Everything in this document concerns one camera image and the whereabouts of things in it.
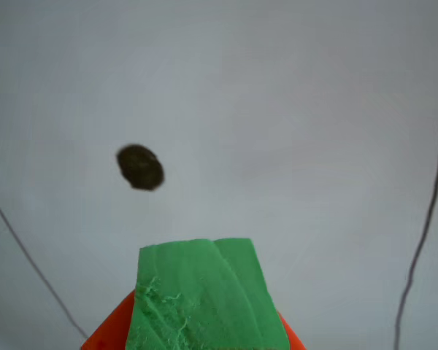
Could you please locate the green foam block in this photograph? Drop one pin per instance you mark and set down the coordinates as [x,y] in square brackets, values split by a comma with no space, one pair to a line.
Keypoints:
[204,291]

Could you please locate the black dot mark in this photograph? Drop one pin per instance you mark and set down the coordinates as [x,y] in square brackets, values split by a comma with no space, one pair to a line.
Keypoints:
[140,167]

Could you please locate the white paper sheet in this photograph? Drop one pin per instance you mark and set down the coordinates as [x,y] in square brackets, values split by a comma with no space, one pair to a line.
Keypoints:
[241,109]

